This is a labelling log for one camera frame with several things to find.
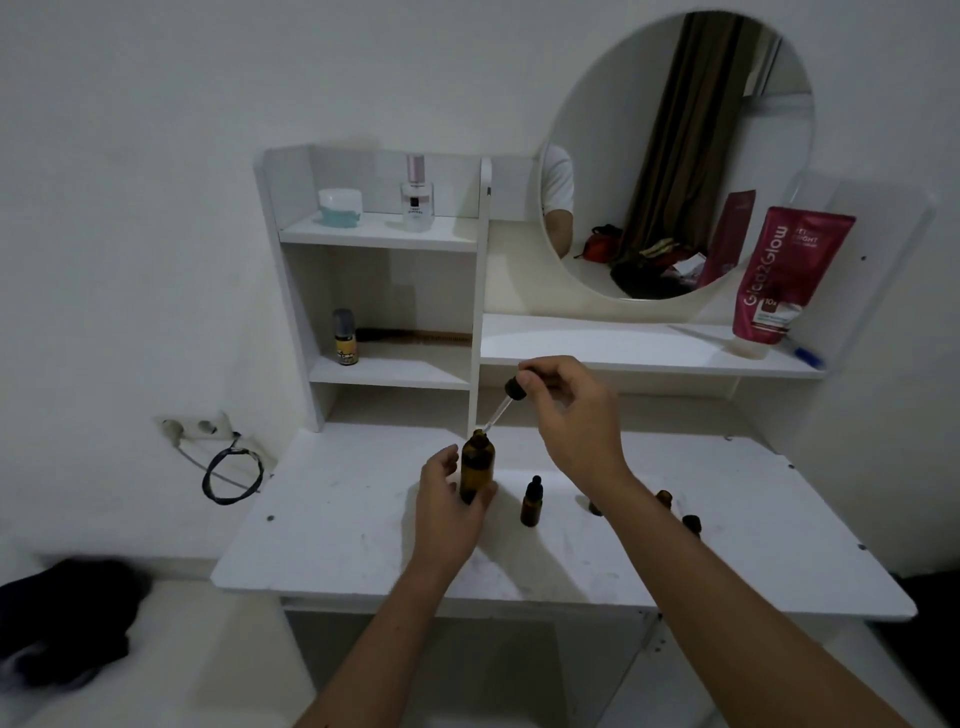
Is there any person's left hand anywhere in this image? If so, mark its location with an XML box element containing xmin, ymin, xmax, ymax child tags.
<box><xmin>408</xmin><ymin>443</ymin><xmax>500</xmax><ymax>585</ymax></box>

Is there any person's right hand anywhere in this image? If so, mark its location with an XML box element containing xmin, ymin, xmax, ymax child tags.
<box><xmin>517</xmin><ymin>355</ymin><xmax>635</xmax><ymax>500</ymax></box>

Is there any large amber glass bottle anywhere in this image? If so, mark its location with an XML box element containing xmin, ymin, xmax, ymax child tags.
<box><xmin>458</xmin><ymin>428</ymin><xmax>497</xmax><ymax>505</ymax></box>

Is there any large black dropper cap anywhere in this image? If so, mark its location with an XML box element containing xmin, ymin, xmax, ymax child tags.
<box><xmin>479</xmin><ymin>373</ymin><xmax>560</xmax><ymax>435</ymax></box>

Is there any person's right forearm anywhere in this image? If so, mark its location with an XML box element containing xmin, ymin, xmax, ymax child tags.
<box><xmin>599</xmin><ymin>468</ymin><xmax>913</xmax><ymax>728</ymax></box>

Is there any person's left forearm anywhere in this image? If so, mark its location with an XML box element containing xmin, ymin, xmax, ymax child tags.
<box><xmin>292</xmin><ymin>562</ymin><xmax>481</xmax><ymax>728</ymax></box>

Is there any white vanity desk with shelves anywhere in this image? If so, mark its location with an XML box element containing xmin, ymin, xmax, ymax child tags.
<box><xmin>209</xmin><ymin>143</ymin><xmax>939</xmax><ymax>728</ymax></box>

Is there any brown comb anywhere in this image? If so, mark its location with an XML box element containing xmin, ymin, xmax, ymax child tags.
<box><xmin>356</xmin><ymin>327</ymin><xmax>474</xmax><ymax>348</ymax></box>

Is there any small yellow-label spray can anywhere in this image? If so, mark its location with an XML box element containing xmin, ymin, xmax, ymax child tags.
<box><xmin>332</xmin><ymin>308</ymin><xmax>360</xmax><ymax>367</ymax></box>

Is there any pink cosmetic tube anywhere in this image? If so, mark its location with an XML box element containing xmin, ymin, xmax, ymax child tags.
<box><xmin>732</xmin><ymin>206</ymin><xmax>858</xmax><ymax>360</ymax></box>

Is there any white mattress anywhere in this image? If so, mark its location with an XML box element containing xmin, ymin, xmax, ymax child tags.
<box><xmin>0</xmin><ymin>539</ymin><xmax>316</xmax><ymax>728</ymax></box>

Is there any clear perfume bottle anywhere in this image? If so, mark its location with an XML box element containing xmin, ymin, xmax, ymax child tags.
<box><xmin>399</xmin><ymin>154</ymin><xmax>436</xmax><ymax>233</ymax></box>

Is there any white teal cream jar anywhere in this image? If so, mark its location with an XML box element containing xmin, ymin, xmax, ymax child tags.
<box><xmin>317</xmin><ymin>187</ymin><xmax>364</xmax><ymax>228</ymax></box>

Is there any black cloth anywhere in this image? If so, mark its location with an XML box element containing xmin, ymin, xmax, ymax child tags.
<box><xmin>0</xmin><ymin>558</ymin><xmax>151</xmax><ymax>688</ymax></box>

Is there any large black fabric item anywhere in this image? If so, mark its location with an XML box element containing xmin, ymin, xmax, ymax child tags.
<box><xmin>869</xmin><ymin>569</ymin><xmax>960</xmax><ymax>706</ymax></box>

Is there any coiled black cable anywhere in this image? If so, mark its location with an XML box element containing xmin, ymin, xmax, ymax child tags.
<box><xmin>200</xmin><ymin>431</ymin><xmax>265</xmax><ymax>507</ymax></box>

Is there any white wall socket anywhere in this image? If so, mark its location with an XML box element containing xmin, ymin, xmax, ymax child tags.
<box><xmin>155</xmin><ymin>410</ymin><xmax>234</xmax><ymax>442</ymax></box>

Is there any grey plug with cable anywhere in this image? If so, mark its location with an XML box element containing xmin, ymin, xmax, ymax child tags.
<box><xmin>161</xmin><ymin>419</ymin><xmax>264</xmax><ymax>493</ymax></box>

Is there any round wall mirror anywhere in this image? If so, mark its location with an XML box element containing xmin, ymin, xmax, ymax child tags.
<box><xmin>539</xmin><ymin>8</ymin><xmax>817</xmax><ymax>301</ymax></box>

